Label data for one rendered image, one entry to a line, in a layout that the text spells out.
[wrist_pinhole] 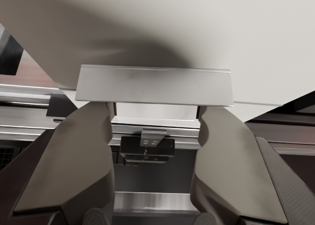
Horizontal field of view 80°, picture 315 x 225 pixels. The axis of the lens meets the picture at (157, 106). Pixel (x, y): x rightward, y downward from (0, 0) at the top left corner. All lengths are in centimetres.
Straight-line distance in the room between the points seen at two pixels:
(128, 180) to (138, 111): 58
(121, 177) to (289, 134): 55
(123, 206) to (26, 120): 37
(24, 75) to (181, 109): 19
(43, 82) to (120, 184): 55
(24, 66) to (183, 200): 25
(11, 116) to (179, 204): 44
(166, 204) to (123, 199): 5
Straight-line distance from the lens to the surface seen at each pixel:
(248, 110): 19
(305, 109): 66
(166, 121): 22
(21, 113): 56
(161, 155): 42
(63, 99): 26
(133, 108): 18
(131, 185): 75
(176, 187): 76
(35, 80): 26
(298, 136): 65
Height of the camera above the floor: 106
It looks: 19 degrees down
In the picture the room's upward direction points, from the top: 178 degrees counter-clockwise
